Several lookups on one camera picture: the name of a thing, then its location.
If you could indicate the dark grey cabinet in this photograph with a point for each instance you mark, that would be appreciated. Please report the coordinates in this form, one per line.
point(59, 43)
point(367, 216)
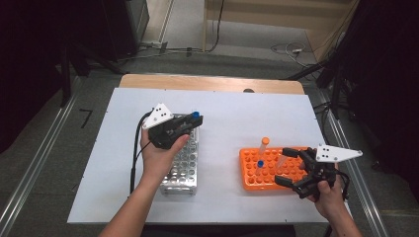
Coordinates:
point(131, 26)

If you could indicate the metal floor rail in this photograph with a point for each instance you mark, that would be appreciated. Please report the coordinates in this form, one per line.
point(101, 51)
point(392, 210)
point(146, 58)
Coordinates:
point(362, 184)
point(39, 151)

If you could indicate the black curtain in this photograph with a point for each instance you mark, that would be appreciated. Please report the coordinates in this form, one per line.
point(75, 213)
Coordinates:
point(388, 82)
point(29, 65)

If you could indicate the orange test tube rack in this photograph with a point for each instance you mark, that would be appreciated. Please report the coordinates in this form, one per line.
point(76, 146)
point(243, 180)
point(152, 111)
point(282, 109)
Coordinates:
point(260, 182)

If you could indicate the light wooden furniture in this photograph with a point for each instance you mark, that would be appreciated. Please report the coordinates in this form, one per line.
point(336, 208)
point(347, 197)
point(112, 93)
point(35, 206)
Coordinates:
point(263, 13)

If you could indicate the dark round table grommet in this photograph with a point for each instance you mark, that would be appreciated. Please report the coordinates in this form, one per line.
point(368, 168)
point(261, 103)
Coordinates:
point(248, 90)

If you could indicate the person's right hand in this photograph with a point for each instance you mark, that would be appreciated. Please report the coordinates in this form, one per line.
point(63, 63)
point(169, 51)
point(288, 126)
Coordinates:
point(331, 202)

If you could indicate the person's left hand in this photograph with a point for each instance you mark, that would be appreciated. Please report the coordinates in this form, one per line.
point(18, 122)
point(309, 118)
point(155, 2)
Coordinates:
point(156, 161)

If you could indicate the white board sheet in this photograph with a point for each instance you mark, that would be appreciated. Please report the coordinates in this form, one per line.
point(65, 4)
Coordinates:
point(230, 115)

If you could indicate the grey power strip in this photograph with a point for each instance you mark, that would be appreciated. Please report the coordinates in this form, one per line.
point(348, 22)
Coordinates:
point(154, 45)

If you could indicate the black metal stand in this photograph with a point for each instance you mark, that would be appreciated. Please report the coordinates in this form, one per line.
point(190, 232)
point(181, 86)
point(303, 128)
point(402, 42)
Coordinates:
point(336, 89)
point(66, 75)

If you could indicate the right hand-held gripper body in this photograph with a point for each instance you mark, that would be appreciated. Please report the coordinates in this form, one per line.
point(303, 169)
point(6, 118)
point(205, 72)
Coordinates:
point(332, 153)

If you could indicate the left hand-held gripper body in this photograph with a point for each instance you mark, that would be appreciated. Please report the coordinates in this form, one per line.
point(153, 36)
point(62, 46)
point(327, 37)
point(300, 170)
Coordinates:
point(158, 115)

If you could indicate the blue-capped test tube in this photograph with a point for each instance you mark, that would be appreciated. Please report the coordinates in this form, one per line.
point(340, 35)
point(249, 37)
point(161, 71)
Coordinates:
point(196, 114)
point(260, 163)

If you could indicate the wooden table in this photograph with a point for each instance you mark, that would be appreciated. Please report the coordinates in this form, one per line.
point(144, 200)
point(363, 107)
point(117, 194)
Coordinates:
point(197, 82)

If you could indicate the metal test tube rack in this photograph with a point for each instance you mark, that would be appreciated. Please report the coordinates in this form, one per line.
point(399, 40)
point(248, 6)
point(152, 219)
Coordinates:
point(184, 171)

